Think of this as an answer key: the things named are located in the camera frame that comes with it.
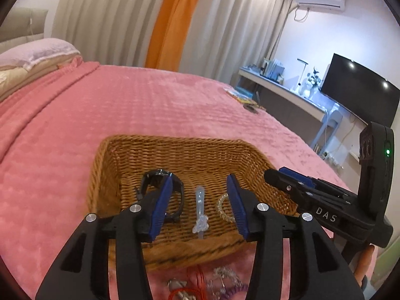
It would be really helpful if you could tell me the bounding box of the pale bead bracelet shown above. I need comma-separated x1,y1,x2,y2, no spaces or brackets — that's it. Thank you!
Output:
215,194,238,224

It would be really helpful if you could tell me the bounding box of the beige curtain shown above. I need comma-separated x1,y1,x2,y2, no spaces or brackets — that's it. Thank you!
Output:
178,0,296,86
51,0,176,66

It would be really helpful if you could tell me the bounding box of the white grey desk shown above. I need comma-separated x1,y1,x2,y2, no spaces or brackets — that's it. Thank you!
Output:
237,67,327,122

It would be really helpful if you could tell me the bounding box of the pale pink pillow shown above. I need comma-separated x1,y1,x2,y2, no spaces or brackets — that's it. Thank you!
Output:
0,37,82,71

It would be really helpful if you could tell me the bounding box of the black television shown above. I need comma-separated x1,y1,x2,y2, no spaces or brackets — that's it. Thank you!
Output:
321,53,400,129

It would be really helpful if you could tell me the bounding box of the white vase with flowers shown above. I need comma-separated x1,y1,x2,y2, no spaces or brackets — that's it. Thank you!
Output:
300,65,322,99

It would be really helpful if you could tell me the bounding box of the white power strip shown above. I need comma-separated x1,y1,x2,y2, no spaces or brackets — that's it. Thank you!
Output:
323,150,344,168

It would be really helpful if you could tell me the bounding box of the white air conditioner cable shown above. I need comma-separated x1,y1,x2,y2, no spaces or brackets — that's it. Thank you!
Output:
294,6,311,23

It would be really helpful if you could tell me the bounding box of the light blue plastic chair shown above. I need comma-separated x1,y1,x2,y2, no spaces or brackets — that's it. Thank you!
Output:
311,101,344,154

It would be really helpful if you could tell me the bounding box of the row of books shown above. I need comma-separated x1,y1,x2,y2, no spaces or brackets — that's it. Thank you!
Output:
261,58,286,83

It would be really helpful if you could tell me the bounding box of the small silver pendant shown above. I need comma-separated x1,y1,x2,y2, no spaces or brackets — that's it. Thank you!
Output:
167,278,191,300

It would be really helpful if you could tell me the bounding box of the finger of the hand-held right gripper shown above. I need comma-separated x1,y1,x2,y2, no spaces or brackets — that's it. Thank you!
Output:
264,169,316,208
279,167,326,191

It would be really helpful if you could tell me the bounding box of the person's right hand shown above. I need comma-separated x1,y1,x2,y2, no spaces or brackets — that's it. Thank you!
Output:
354,245,376,293

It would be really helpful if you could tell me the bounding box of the beige folded quilt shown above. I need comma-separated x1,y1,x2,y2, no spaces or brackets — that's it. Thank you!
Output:
0,54,83,101

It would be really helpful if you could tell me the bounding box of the grey padded headboard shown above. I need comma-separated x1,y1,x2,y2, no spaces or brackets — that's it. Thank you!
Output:
0,9,49,43

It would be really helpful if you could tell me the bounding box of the clear plastic hair clip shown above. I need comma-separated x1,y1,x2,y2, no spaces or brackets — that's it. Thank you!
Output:
192,186,209,241

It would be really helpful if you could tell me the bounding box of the brown wicker basket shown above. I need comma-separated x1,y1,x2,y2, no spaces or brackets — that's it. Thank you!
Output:
87,135,299,272

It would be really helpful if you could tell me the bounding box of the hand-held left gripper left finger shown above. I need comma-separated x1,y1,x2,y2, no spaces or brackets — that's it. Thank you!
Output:
35,173,174,300

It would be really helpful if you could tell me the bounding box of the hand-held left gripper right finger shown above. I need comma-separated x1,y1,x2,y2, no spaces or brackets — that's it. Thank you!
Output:
226,173,366,300

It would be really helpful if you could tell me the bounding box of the pink fleece blanket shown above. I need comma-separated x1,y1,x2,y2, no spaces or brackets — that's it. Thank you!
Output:
0,61,379,300

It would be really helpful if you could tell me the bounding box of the red string bracelet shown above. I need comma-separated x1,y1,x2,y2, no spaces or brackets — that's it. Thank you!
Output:
169,265,208,300

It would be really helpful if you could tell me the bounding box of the orange curtain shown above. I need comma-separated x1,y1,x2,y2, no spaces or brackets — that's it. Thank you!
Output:
144,0,211,71

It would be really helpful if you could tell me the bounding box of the white desk lamp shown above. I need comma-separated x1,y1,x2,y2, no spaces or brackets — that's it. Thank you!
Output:
295,58,310,93

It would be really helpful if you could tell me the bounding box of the colourful flat book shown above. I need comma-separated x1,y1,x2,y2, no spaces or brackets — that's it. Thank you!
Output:
224,87,257,105

